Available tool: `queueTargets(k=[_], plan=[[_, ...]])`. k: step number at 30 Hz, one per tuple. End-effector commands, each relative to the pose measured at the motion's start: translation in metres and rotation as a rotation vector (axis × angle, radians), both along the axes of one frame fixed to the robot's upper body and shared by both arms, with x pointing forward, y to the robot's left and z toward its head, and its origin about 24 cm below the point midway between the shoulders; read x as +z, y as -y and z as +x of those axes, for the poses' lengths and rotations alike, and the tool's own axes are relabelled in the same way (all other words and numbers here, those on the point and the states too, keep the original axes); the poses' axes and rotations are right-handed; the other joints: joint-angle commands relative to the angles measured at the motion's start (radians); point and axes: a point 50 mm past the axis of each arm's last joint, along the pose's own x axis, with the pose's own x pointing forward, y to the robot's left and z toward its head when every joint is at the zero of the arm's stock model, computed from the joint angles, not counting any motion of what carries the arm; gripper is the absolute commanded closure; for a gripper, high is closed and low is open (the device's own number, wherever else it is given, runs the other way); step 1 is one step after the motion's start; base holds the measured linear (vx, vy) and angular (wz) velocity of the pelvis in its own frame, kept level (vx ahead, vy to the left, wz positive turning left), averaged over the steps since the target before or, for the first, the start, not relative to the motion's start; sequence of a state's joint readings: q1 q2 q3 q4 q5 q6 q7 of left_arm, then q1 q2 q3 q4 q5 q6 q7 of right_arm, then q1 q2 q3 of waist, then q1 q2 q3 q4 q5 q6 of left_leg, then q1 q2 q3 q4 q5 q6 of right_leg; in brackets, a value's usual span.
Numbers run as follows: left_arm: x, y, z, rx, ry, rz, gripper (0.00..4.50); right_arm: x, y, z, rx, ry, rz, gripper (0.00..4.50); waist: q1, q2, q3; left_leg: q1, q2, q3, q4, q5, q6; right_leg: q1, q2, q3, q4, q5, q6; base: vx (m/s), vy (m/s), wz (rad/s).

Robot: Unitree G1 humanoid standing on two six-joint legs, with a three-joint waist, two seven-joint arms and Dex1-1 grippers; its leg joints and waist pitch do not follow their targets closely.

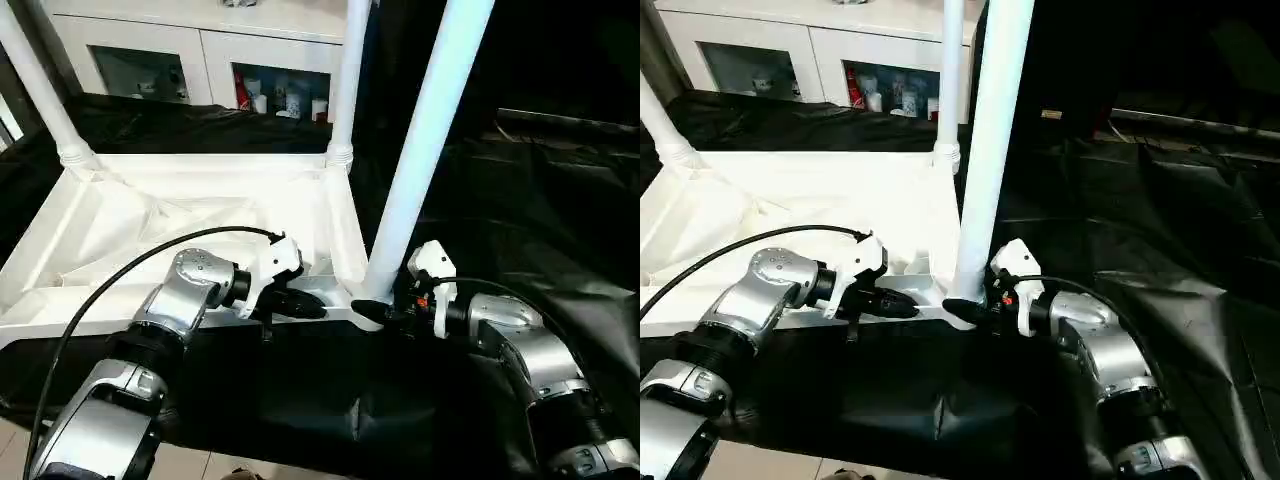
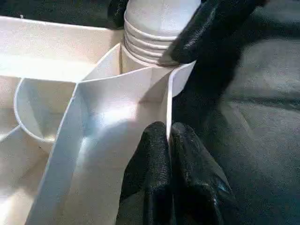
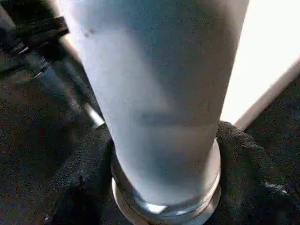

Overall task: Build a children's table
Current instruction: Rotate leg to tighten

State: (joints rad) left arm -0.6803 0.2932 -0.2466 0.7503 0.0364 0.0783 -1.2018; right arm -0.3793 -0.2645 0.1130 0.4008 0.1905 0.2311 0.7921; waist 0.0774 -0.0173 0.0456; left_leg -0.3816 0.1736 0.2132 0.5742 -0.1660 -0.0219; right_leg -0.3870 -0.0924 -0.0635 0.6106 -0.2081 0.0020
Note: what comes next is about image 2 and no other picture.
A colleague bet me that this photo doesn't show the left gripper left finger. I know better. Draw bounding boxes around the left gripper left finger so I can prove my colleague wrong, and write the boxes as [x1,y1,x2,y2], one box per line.
[119,121,173,225]

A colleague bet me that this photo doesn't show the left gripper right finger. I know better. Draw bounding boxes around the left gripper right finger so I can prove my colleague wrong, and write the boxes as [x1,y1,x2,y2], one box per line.
[170,121,240,225]

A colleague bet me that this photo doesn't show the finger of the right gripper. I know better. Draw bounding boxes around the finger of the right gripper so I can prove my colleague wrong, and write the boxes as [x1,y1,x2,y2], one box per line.
[107,0,129,30]
[160,0,266,66]

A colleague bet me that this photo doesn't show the white plastic table leg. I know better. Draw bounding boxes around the white plastic table leg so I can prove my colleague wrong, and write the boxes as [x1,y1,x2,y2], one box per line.
[122,0,203,67]

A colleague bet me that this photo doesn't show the white plastic table top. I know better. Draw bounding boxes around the white plastic table top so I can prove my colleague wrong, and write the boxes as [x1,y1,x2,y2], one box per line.
[0,15,196,225]

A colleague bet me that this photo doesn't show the black table mat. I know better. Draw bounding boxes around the black table mat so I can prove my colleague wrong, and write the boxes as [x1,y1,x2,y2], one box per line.
[0,0,300,225]

